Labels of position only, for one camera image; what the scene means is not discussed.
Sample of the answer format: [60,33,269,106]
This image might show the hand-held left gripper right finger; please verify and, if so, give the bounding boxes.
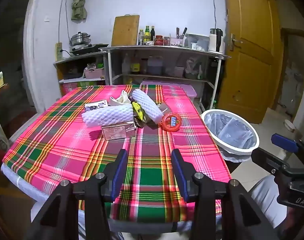
[171,149,280,240]

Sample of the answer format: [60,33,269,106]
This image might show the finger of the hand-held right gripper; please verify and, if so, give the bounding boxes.
[271,133,304,161]
[251,147,291,175]

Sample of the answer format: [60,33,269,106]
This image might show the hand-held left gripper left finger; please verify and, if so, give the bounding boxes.
[24,149,128,240]

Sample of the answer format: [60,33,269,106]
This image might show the white round bin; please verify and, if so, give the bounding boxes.
[200,109,260,163]

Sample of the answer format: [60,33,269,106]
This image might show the red white drink carton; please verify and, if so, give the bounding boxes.
[101,121,136,141]

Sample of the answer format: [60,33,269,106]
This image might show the white foam fruit net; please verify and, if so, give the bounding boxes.
[130,89,164,125]
[81,104,135,128]

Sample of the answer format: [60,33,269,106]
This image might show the dark snack wrapper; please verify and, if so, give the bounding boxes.
[134,114,157,129]

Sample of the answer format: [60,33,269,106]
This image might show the yellow snack packet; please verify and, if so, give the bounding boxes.
[131,101,145,120]

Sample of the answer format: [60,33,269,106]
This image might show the brown snack wrapper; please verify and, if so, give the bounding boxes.
[156,102,171,114]

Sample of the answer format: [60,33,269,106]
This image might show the purple white milk carton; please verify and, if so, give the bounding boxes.
[85,100,108,112]

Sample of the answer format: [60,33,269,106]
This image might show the beige paper bag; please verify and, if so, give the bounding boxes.
[109,90,132,107]

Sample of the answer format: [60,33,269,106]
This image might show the white bowl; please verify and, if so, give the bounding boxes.
[284,119,296,132]

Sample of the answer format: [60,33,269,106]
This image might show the person's grey trouser leg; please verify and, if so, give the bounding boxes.
[249,174,289,229]

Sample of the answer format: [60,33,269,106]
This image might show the pink plaid tablecloth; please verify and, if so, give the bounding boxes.
[3,84,232,224]

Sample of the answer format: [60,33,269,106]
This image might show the yellow wooden door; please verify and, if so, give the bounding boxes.
[217,0,284,124]

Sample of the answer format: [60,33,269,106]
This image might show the pink-lidded storage box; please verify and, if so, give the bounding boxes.
[139,80,199,99]

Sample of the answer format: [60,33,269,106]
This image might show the green package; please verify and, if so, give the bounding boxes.
[78,80,102,88]

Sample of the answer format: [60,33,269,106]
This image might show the pink package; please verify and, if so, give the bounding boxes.
[60,82,78,95]

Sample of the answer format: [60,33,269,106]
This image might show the white table padding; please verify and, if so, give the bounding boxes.
[1,164,46,203]

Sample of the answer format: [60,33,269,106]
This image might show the pink basket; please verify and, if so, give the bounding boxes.
[84,67,105,79]

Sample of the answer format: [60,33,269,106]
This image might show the yellow-label bottle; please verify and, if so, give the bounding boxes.
[131,52,140,73]

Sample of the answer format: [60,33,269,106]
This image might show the white plastic bottle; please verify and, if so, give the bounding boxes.
[122,53,131,75]

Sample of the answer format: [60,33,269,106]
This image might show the crumpled plastic bags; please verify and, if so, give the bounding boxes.
[184,57,201,79]

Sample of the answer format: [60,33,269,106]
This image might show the purple liquid jug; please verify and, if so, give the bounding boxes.
[147,56,164,75]

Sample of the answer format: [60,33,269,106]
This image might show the white black electric kettle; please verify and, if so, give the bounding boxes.
[207,28,224,53]

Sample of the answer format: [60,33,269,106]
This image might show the small shelf unit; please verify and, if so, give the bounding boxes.
[53,51,110,97]

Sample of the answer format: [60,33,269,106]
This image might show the large steel shelf rack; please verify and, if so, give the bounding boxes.
[99,45,231,112]

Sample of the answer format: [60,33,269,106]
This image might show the black induction cooker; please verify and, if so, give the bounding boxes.
[69,44,110,55]

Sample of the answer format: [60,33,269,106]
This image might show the pink knife holder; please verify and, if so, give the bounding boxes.
[170,37,185,47]

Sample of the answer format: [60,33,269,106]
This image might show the clear plastic container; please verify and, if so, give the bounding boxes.
[185,33,210,50]

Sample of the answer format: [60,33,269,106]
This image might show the yellowed power strip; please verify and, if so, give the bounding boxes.
[55,42,63,62]

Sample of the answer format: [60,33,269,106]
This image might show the steel steamer pot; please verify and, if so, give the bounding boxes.
[69,32,92,47]

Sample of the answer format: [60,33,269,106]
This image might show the wooden cutting board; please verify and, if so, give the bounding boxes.
[111,15,140,47]

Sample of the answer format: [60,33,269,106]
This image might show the wooden side table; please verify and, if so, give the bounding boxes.
[0,84,11,150]

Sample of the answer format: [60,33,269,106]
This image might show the green hanging cloth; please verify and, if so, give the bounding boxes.
[69,0,88,23]

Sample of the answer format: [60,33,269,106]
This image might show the metal door handle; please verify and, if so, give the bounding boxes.
[229,34,243,52]

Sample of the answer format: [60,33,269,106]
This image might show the black wall cable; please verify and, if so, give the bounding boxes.
[211,0,217,28]

